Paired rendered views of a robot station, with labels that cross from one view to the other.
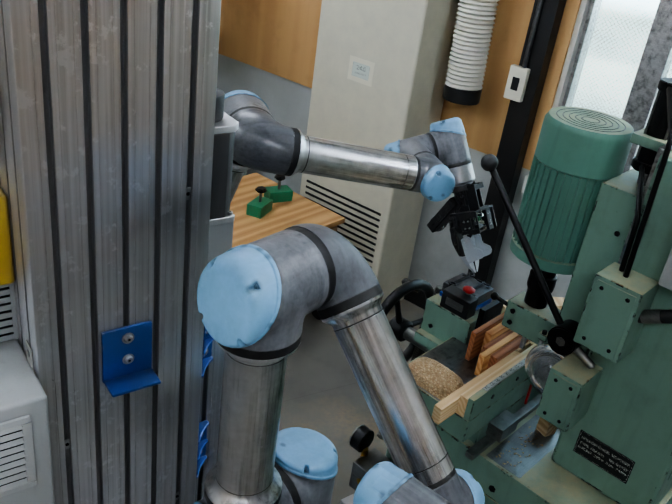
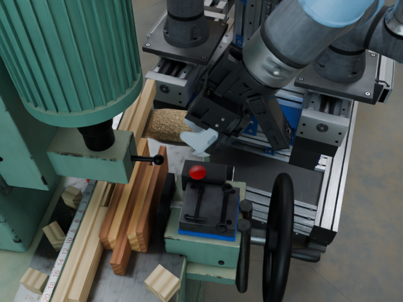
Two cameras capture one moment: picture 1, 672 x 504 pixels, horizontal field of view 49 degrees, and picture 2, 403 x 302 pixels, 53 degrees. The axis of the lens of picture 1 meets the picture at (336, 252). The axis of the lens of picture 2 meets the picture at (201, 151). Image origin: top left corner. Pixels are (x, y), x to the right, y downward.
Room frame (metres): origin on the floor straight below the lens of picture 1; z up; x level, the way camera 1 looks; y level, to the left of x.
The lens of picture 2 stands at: (1.92, -0.55, 1.59)
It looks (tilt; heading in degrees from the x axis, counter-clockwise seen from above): 50 degrees down; 149
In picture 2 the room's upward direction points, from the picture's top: straight up
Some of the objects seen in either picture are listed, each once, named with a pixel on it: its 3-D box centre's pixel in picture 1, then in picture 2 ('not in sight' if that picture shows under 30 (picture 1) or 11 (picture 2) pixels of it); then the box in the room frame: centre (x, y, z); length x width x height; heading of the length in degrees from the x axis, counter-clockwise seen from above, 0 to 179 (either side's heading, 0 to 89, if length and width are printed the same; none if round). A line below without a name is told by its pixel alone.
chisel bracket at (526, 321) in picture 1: (537, 324); (95, 155); (1.43, -0.47, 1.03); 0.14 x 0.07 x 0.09; 50
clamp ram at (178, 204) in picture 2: (478, 313); (183, 207); (1.57, -0.37, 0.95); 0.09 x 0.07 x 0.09; 140
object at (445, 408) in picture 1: (507, 365); (121, 171); (1.41, -0.43, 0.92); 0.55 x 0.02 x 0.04; 140
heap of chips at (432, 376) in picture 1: (435, 373); (177, 121); (1.34, -0.26, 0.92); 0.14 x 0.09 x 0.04; 50
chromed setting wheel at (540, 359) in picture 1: (552, 371); not in sight; (1.26, -0.48, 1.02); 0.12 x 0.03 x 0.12; 50
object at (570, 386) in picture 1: (568, 391); not in sight; (1.20, -0.50, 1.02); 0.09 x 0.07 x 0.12; 140
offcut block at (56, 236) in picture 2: not in sight; (56, 236); (1.42, -0.60, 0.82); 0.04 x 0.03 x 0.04; 7
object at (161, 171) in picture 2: (493, 331); (153, 196); (1.51, -0.40, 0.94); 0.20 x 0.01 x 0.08; 140
